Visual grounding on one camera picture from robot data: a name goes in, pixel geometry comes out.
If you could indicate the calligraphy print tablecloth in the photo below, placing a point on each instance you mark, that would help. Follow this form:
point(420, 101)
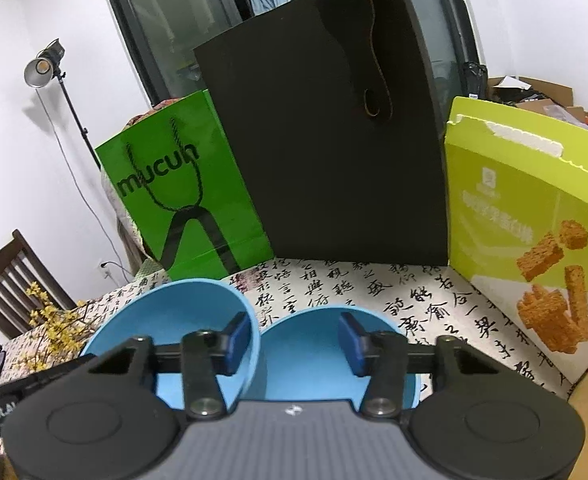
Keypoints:
point(422, 301)

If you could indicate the dark framed glass door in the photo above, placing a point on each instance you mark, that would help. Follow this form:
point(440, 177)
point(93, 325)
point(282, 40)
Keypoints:
point(161, 36)

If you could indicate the yellow-green snack box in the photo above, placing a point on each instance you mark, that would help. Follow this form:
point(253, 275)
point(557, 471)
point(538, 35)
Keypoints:
point(518, 219)

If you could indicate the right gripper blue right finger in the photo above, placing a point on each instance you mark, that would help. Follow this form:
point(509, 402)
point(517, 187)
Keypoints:
point(380, 356)

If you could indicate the blue bowl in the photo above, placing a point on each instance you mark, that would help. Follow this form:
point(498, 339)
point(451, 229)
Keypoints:
point(300, 358)
point(171, 311)

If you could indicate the black paper bag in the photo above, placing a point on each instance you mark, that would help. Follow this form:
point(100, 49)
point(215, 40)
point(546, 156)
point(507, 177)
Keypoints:
point(331, 113)

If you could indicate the patterned blanket on chair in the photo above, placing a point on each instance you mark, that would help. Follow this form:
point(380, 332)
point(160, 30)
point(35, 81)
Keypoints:
point(141, 260)

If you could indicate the cardboard boxes in corner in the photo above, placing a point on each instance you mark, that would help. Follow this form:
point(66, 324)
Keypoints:
point(539, 96)

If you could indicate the yellow flower branch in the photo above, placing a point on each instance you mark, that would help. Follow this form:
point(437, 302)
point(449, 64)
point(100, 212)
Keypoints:
point(58, 334)

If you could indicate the green paper bag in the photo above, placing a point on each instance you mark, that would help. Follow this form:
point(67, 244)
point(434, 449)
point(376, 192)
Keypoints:
point(177, 178)

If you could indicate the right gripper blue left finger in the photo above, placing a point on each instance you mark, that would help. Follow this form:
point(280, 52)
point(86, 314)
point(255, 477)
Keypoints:
point(206, 354)

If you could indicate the dark wooden chair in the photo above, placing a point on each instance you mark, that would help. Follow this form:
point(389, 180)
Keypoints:
point(20, 267)

